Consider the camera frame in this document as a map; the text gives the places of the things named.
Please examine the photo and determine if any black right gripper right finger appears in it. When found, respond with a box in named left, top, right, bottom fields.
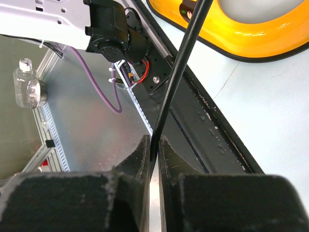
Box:
left=158, top=137, right=309, bottom=232

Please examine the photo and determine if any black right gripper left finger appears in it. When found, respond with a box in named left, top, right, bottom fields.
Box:
left=0, top=135, right=150, bottom=232

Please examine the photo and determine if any black tent pole front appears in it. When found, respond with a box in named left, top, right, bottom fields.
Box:
left=150, top=0, right=213, bottom=161

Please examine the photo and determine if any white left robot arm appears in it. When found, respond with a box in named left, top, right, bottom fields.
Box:
left=0, top=0, right=151, bottom=232

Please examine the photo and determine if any clear plastic bottle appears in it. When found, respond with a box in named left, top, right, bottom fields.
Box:
left=13, top=58, right=47, bottom=109

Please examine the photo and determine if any yellow double bowl holder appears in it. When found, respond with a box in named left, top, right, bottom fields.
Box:
left=146, top=0, right=309, bottom=64

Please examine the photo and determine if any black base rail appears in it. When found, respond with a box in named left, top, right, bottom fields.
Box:
left=129, top=0, right=264, bottom=174

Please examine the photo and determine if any red black wire bundle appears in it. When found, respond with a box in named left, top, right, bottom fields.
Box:
left=127, top=59, right=150, bottom=85

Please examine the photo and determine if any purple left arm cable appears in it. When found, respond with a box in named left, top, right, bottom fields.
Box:
left=67, top=45, right=123, bottom=114

